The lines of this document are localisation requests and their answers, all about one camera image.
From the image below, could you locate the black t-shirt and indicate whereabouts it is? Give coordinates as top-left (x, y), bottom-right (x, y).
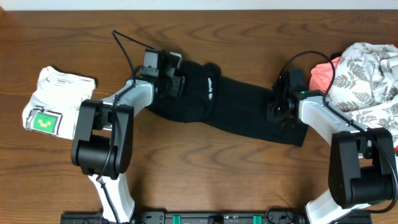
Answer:
top-left (147, 60), bottom-right (308, 147)

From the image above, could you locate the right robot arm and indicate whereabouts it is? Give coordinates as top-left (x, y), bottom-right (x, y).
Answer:
top-left (266, 70), bottom-right (397, 223)

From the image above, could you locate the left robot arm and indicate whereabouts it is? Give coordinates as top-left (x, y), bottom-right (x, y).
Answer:
top-left (71, 49), bottom-right (185, 223)

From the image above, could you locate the coral pink garment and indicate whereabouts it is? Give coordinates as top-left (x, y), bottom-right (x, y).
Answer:
top-left (309, 62), bottom-right (333, 92)

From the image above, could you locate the white fern-print garment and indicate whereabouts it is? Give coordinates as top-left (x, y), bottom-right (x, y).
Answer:
top-left (327, 42), bottom-right (397, 147)

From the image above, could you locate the folded white pixel-print t-shirt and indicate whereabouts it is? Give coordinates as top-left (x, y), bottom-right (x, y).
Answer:
top-left (22, 66), bottom-right (96, 139)

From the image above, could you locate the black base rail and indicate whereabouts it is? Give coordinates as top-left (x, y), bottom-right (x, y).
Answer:
top-left (60, 210), bottom-right (373, 224)

